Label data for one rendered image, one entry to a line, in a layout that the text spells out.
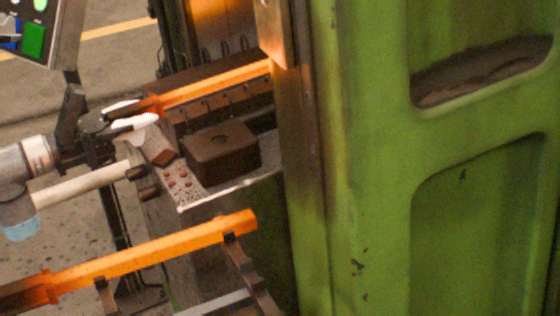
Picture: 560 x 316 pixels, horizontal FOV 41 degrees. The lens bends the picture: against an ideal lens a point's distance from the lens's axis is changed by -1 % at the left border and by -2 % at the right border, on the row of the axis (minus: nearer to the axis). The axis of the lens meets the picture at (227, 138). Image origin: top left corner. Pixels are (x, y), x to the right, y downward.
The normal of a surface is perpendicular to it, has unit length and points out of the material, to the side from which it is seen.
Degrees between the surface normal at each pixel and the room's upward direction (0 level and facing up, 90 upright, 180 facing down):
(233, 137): 0
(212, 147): 0
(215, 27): 90
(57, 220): 0
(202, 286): 90
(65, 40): 90
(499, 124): 90
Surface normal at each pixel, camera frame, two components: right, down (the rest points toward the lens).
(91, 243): -0.14, -0.81
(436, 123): 0.40, 0.46
